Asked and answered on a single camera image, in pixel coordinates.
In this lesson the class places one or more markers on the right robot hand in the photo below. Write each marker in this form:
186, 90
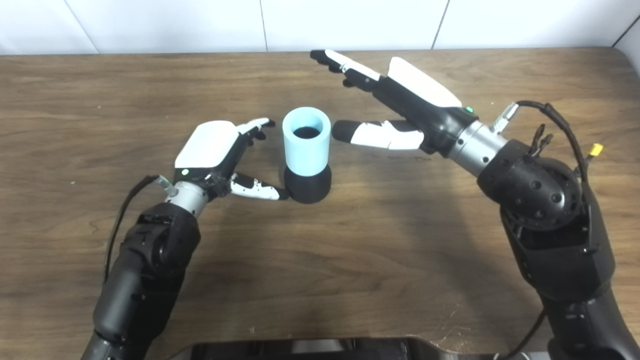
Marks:
420, 105

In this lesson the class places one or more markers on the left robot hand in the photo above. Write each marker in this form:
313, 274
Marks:
212, 147

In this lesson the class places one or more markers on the black nozzle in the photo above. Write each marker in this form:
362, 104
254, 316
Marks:
307, 187

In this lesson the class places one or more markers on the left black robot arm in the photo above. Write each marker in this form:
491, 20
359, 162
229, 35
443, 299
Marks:
145, 270

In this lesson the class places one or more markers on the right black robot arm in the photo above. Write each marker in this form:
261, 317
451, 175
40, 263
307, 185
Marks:
555, 225

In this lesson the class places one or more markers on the black robot torso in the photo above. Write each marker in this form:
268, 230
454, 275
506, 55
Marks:
310, 350

